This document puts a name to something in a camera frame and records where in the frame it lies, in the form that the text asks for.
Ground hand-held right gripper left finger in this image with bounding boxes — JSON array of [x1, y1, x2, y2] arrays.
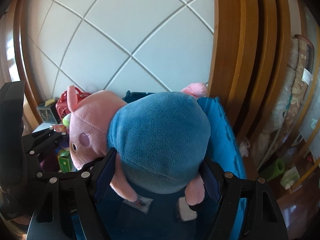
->
[[26, 147, 118, 240]]

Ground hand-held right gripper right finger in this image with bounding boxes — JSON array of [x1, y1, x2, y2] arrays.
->
[[199, 159, 289, 240]]

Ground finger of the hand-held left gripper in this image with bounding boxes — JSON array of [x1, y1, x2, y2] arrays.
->
[[21, 127, 69, 155], [24, 152, 54, 180]]

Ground blue plastic crate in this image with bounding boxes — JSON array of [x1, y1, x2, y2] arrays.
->
[[67, 91, 248, 240]]

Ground blue pig plush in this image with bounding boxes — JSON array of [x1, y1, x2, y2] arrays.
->
[[67, 82, 212, 207]]

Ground dark gift box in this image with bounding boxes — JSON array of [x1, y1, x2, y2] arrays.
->
[[37, 100, 62, 125]]

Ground tall green medicine box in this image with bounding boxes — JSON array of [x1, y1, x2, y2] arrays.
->
[[57, 150, 74, 172]]

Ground red plastic carry case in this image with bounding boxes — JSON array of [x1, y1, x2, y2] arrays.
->
[[55, 86, 92, 125]]

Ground green plastic item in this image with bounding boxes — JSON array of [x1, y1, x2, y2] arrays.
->
[[265, 159, 285, 182]]

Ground pale crumpled cloth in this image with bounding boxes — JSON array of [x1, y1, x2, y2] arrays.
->
[[280, 167, 300, 189]]

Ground rolled patterned quilts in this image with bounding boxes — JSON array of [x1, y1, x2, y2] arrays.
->
[[250, 34, 315, 170]]

